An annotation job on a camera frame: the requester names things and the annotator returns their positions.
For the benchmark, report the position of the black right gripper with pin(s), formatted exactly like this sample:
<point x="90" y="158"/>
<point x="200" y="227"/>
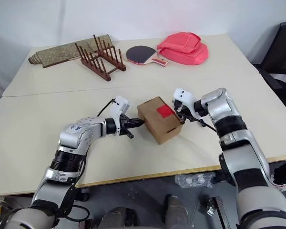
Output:
<point x="187" y="111"/>

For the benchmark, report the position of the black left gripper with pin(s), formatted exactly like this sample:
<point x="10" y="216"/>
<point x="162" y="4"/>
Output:
<point x="126" y="122"/>

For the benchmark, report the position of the brown cardboard box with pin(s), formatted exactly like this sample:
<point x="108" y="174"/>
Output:
<point x="155" y="124"/>

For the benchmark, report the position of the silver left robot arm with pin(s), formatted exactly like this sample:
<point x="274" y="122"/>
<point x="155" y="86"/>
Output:
<point x="74" y="133"/>

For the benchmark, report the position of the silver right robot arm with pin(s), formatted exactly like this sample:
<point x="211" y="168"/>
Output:
<point x="224" y="107"/>

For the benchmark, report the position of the red tape square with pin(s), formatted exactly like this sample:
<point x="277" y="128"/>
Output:
<point x="165" y="111"/>

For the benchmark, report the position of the pink fabric bag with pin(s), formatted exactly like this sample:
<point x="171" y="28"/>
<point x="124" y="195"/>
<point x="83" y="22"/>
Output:
<point x="183" y="51"/>

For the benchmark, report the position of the black red table tennis paddle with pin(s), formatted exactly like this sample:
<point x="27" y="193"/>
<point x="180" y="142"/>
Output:
<point x="138" y="53"/>

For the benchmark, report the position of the dark wooden dish rack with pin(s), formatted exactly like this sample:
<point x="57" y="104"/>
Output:
<point x="95" y="70"/>

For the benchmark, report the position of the clear plastic bag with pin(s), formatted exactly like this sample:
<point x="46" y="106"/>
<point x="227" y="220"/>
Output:
<point x="193" y="180"/>

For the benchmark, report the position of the black table leg bar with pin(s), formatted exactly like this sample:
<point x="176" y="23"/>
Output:
<point x="82" y="194"/>

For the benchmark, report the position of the dark rounded shape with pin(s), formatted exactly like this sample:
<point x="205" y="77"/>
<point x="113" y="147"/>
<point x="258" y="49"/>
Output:
<point x="176" y="212"/>
<point x="118" y="218"/>

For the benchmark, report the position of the black chair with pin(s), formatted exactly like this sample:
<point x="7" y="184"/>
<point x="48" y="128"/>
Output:
<point x="276" y="78"/>

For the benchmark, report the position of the rolled olive patterned mat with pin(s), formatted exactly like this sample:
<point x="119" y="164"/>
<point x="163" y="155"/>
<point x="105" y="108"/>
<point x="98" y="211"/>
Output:
<point x="54" y="55"/>

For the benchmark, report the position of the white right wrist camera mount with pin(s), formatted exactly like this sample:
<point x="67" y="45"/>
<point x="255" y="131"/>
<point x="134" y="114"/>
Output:
<point x="183" y="94"/>

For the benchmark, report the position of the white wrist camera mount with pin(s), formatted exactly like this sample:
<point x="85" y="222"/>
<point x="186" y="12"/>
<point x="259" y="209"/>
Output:
<point x="183" y="94"/>
<point x="119" y="107"/>

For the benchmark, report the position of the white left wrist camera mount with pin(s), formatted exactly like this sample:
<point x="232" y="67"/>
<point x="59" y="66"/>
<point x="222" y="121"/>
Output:
<point x="119" y="107"/>

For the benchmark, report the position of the grey metal bracket stand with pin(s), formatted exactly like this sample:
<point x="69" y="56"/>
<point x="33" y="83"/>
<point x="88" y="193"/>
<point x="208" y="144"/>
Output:
<point x="219" y="212"/>

